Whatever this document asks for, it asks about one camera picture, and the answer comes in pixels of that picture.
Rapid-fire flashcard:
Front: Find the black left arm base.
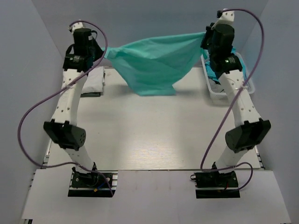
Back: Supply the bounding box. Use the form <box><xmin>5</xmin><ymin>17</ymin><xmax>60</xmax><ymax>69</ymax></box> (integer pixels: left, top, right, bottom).
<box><xmin>68</xmin><ymin>167</ymin><xmax>118</xmax><ymax>198</ymax></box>

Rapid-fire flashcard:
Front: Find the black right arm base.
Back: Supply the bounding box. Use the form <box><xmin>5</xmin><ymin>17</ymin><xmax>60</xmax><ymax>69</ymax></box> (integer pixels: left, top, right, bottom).
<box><xmin>190</xmin><ymin>171</ymin><xmax>240</xmax><ymax>199</ymax></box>

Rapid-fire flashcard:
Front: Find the blue t-shirt in basket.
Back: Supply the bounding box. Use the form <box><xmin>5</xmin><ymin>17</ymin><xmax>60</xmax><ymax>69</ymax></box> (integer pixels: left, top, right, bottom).
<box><xmin>202</xmin><ymin>47</ymin><xmax>247</xmax><ymax>82</ymax></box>

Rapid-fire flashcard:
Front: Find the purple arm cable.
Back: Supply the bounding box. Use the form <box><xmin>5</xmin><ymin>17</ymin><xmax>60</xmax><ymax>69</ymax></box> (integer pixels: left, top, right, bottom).
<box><xmin>200</xmin><ymin>8</ymin><xmax>264</xmax><ymax>193</ymax></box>
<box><xmin>18</xmin><ymin>20</ymin><xmax>115</xmax><ymax>196</ymax></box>

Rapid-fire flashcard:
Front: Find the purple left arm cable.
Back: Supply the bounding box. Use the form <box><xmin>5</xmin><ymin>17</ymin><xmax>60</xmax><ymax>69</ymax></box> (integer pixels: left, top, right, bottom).
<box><xmin>18</xmin><ymin>20</ymin><xmax>115</xmax><ymax>196</ymax></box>

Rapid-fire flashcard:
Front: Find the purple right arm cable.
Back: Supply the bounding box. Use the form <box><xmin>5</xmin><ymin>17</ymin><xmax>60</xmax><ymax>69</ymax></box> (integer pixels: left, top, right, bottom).
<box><xmin>200</xmin><ymin>8</ymin><xmax>264</xmax><ymax>193</ymax></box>

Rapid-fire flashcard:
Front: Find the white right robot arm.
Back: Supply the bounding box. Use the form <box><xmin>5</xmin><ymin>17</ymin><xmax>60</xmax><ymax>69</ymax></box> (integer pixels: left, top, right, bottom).
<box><xmin>201</xmin><ymin>23</ymin><xmax>271</xmax><ymax>186</ymax></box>

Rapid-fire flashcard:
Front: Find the white plastic laundry basket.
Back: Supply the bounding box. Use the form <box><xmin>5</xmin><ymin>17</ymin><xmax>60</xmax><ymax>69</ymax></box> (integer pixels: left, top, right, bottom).
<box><xmin>201</xmin><ymin>53</ymin><xmax>249</xmax><ymax>101</ymax></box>

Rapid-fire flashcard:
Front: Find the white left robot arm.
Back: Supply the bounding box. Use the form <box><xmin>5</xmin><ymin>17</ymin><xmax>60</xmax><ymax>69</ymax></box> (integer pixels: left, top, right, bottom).
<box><xmin>43</xmin><ymin>28</ymin><xmax>103</xmax><ymax>186</ymax></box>

